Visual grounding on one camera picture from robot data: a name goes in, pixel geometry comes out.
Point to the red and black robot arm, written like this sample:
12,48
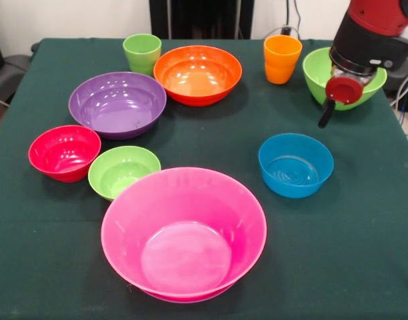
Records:
367,36

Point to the blue plastic bowl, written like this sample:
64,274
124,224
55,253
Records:
295,173

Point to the pink plastic bowl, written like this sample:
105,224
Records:
184,233

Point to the black cabinet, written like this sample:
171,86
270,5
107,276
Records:
197,16

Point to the orange plastic bowl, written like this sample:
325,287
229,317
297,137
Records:
197,76

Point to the orange plastic cup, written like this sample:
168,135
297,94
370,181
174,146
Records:
280,63

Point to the small green plastic bowl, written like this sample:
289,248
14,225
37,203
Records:
117,170

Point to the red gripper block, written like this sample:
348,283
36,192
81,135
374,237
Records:
344,90

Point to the green plastic cup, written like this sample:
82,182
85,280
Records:
142,56

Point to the black chair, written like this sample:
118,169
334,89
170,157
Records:
10,73

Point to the dark green tablecloth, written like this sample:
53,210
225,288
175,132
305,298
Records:
57,250

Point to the purple plastic bowl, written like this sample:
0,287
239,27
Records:
117,110

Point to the red plastic bowl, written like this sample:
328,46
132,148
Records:
62,156

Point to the large green plastic bowl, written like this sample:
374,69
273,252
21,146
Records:
315,80

